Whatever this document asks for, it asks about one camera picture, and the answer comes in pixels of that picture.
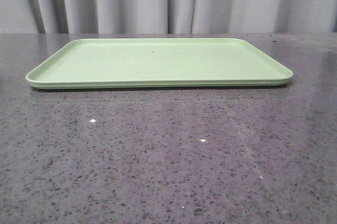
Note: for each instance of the light green rectangular tray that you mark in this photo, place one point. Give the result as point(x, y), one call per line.
point(158, 62)

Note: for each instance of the grey pleated curtain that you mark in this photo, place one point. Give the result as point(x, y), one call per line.
point(167, 16)

